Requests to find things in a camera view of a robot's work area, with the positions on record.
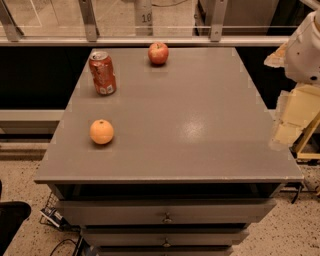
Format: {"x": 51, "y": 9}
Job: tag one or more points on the red soda can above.
{"x": 101, "y": 67}

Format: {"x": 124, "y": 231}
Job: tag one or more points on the top grey drawer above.
{"x": 150, "y": 212}

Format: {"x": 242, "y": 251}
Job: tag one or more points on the red apple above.
{"x": 158, "y": 53}

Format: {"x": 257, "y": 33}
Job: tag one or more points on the black chair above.
{"x": 12, "y": 215}

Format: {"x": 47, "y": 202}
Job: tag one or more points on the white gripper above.
{"x": 304, "y": 56}

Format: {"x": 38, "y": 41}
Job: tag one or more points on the yellow wooden frame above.
{"x": 308, "y": 132}

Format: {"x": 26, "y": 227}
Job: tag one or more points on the grey drawer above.
{"x": 150, "y": 212}
{"x": 165, "y": 237}

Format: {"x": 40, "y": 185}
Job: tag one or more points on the grey drawer cabinet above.
{"x": 193, "y": 129}

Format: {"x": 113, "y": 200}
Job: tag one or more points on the orange fruit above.
{"x": 101, "y": 131}

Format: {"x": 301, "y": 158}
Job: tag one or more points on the numbered grey pillar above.
{"x": 143, "y": 17}

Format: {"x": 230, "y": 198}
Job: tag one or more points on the middle grey drawer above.
{"x": 165, "y": 237}

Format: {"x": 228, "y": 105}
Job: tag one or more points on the wire basket with items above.
{"x": 49, "y": 213}

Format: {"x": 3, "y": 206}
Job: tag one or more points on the metal window railing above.
{"x": 106, "y": 22}

